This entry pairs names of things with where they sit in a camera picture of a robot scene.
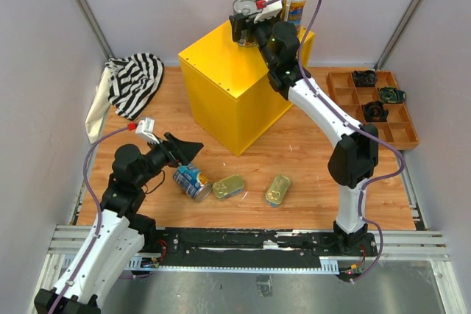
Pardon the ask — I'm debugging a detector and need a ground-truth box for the gold flat tin left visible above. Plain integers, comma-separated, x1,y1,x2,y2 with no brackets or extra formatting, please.
212,174,245,200

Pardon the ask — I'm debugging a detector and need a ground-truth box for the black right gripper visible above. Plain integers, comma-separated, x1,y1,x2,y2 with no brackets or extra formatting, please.
230,11,279,71

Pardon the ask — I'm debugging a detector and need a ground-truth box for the yellow tall congee can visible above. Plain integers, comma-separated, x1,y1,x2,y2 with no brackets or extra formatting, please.
281,0,307,33

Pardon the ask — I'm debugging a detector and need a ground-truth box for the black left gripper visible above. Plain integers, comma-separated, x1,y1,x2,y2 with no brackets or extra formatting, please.
135,132,204,187

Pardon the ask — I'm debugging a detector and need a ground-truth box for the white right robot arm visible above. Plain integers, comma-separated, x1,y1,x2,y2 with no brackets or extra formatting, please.
229,14,378,255

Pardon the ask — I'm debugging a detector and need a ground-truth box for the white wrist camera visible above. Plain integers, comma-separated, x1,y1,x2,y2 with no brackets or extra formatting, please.
127,117,163,144
254,0,283,24

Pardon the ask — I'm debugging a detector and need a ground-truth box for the gold flat tin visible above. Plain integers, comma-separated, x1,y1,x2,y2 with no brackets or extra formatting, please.
212,174,245,200
265,174,291,207

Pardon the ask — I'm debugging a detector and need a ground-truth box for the black cloth roll back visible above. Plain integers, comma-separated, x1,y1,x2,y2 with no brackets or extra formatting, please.
352,70,378,88

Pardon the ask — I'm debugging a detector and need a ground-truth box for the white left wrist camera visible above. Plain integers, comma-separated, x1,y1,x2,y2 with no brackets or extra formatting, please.
127,117,163,144

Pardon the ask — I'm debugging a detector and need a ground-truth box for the black cloth roll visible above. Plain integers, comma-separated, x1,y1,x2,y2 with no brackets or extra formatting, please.
352,70,378,88
362,101,389,123

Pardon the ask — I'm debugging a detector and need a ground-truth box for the blue Progresso soup can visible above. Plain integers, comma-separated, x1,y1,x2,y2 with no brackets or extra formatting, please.
233,0,257,47

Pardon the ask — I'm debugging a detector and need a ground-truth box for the black cloth roll middle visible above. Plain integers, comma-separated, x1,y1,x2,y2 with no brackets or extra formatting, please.
362,101,389,123

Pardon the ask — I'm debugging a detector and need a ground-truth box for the wooden compartment tray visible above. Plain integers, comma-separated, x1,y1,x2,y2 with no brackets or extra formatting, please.
327,70,419,150

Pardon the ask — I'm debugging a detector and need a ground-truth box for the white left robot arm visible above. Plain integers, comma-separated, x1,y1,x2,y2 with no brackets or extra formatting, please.
34,132,204,313

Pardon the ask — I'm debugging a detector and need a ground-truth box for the gold flat tin right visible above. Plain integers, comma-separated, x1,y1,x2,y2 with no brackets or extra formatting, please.
265,174,291,207

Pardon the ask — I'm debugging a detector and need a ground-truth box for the black white striped cloth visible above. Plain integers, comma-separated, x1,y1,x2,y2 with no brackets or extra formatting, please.
85,53,165,143

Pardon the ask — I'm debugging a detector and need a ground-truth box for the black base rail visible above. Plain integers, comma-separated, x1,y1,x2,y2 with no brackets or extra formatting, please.
128,228,378,280

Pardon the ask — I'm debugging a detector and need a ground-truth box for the yellow cabinet box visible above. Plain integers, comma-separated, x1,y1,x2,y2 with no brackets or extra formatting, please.
178,22,292,156

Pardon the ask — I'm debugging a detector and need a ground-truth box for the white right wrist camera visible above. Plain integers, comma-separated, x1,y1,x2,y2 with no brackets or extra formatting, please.
254,0,283,24

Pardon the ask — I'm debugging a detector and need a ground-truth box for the dark green patterned cloth roll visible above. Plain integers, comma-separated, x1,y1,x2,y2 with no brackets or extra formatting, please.
378,87,406,104

